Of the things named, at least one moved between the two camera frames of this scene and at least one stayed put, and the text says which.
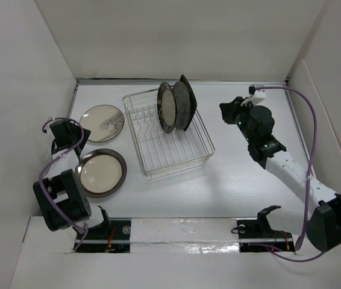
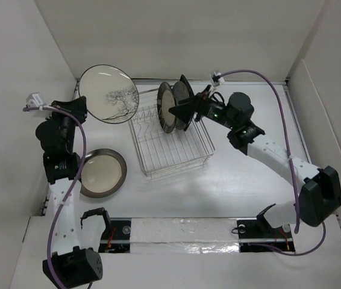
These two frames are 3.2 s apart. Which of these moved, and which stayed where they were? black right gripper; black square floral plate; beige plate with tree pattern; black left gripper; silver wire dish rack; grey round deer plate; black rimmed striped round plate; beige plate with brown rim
Moved: black left gripper; beige plate with tree pattern; black right gripper
Stayed: silver wire dish rack; beige plate with brown rim; grey round deer plate; black rimmed striped round plate; black square floral plate
